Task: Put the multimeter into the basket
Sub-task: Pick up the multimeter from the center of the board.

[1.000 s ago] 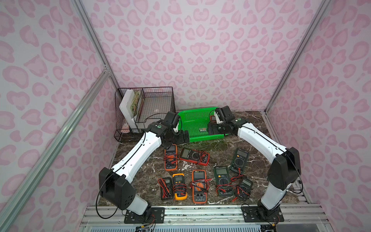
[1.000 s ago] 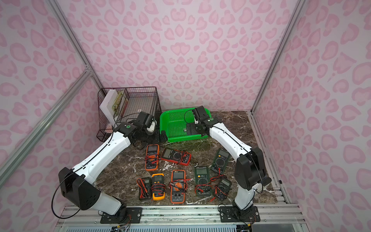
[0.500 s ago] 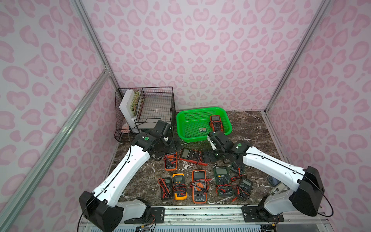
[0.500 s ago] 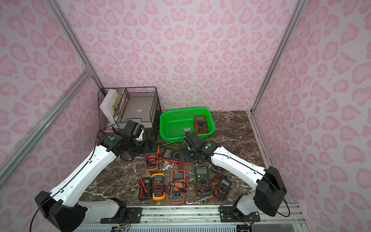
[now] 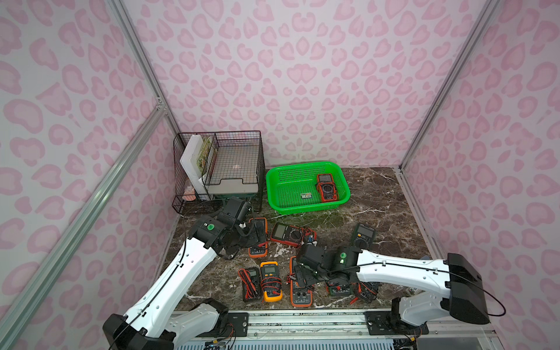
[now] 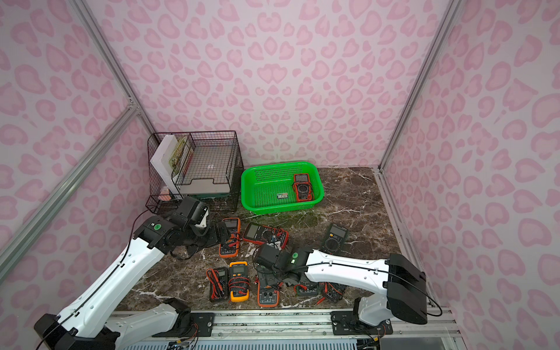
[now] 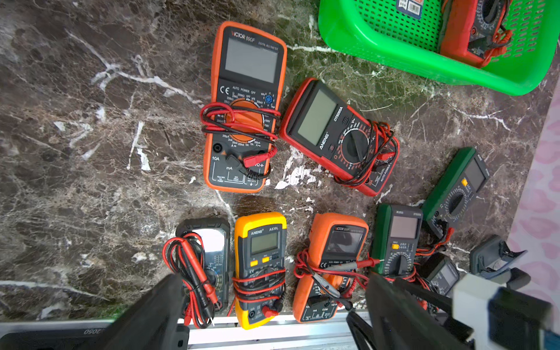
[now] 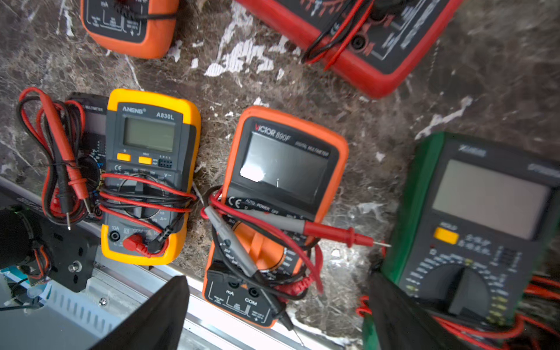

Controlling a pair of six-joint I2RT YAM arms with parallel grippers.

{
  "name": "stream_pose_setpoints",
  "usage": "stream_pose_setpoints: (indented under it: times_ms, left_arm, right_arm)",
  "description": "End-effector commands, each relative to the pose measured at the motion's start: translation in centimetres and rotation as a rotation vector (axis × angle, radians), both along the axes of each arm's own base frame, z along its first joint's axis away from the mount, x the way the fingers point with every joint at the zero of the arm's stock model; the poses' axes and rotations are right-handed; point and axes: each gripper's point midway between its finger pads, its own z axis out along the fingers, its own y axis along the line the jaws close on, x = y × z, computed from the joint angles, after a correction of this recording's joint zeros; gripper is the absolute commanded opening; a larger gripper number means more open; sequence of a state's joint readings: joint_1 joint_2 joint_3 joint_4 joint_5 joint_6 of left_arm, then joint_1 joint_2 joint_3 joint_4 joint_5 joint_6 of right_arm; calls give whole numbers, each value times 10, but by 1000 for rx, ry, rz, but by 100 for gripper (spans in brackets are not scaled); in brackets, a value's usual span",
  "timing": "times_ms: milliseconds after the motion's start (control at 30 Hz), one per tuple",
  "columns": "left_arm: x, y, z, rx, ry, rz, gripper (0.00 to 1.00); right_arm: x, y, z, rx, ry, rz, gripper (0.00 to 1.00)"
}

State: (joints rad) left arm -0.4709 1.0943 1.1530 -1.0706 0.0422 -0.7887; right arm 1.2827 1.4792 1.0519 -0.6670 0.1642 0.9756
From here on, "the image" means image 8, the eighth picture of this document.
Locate yellow Aneng multimeter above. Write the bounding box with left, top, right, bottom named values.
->
left=99, top=88, right=201, bottom=265

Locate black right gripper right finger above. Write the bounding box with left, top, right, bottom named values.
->
left=366, top=271, right=468, bottom=349

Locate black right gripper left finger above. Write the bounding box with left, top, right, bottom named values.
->
left=92, top=276, right=190, bottom=350

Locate small black multimeter left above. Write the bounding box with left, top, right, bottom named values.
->
left=15, top=87, right=109, bottom=229

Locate orange victor multimeter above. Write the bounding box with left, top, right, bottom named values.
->
left=200, top=105, right=392, bottom=347
left=80, top=0, right=179, bottom=59

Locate large green XLUE multimeter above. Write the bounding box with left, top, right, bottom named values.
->
left=357, top=132, right=559, bottom=349

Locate red Aneng large multimeter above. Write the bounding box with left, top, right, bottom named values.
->
left=240, top=0, right=462, bottom=98

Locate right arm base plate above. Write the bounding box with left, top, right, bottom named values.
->
left=1, top=206, right=99, bottom=293

